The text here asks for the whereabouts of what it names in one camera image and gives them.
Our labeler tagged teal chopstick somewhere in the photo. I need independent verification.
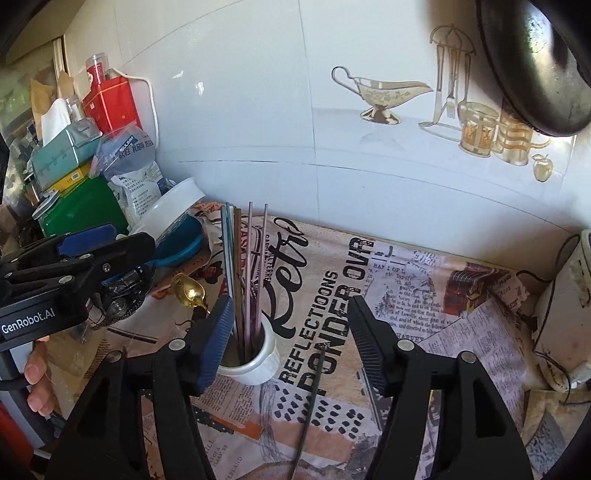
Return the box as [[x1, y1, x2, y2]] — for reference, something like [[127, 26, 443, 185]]
[[226, 203, 241, 333], [220, 205, 237, 324]]

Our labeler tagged teal tissue box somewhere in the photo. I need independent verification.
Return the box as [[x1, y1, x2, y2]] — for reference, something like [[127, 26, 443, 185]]
[[30, 99, 103, 188]]

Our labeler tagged white cord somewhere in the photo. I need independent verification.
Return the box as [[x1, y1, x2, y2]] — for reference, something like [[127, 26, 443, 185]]
[[110, 69, 160, 151]]

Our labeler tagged white bowl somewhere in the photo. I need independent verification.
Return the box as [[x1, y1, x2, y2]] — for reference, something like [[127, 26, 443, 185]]
[[129, 178, 206, 246]]

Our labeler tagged clear plastic cup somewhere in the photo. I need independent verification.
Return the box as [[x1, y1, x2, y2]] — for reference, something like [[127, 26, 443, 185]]
[[86, 54, 112, 88]]

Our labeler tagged green plastic container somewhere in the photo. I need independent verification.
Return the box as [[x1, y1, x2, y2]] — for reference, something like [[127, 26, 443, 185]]
[[38, 175, 130, 238]]

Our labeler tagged clear blue zip bag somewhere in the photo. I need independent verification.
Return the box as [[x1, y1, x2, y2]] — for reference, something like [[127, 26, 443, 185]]
[[92, 127, 158, 182]]

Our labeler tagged black power cable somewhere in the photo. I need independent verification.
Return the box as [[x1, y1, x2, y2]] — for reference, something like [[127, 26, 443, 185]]
[[515, 234, 583, 403]]

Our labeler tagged white kitchen appliance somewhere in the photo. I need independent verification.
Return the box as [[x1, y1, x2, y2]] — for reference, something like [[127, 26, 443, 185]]
[[531, 229, 591, 392]]

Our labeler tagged brown chopstick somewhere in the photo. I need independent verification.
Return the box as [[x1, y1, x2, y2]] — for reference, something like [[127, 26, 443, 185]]
[[232, 207, 245, 363]]

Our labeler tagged brown paper bag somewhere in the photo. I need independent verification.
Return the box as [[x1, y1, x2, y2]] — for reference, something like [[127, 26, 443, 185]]
[[30, 71, 77, 121]]

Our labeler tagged yellow box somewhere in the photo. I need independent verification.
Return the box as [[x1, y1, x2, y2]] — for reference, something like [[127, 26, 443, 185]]
[[52, 166, 92, 191]]

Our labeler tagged black chopstick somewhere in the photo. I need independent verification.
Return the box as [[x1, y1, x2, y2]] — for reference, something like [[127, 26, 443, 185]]
[[292, 344, 328, 468]]

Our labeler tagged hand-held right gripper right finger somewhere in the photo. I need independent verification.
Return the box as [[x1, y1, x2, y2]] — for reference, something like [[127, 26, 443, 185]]
[[346, 296, 543, 480]]

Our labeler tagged red tin box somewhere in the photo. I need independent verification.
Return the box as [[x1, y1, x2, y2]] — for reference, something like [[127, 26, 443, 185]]
[[82, 76, 143, 137]]

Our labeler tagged white ribbed ramekin cup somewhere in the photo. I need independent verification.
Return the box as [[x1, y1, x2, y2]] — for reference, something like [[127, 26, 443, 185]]
[[216, 318, 278, 385]]

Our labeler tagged newspaper print table cloth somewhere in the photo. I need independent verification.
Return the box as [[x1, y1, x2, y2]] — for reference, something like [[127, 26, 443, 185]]
[[46, 200, 536, 480]]

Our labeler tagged white printed food packet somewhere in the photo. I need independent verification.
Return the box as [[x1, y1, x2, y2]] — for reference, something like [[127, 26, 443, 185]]
[[107, 164, 178, 227]]

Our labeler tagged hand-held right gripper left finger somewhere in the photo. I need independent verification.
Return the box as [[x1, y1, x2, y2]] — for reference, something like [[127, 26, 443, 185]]
[[44, 294, 236, 480]]

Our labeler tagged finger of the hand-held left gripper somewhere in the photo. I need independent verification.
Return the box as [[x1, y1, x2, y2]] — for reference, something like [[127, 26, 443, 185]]
[[0, 232, 157, 301], [0, 224, 117, 278]]

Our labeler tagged blue bowl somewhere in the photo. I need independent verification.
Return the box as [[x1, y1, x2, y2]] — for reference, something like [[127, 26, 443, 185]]
[[154, 215, 206, 268]]

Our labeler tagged black frying pan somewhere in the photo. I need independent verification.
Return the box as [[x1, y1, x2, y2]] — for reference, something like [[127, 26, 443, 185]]
[[475, 0, 591, 138]]

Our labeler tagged person's left hand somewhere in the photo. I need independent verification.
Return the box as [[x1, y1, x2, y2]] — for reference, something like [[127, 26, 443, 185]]
[[24, 336, 57, 416]]

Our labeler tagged gold spoon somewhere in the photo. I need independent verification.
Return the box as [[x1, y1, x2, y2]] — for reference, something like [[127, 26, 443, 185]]
[[171, 272, 212, 317]]

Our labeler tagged pink chopstick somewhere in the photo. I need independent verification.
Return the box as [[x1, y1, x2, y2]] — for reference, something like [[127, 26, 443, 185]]
[[245, 201, 254, 349], [254, 203, 269, 344]]

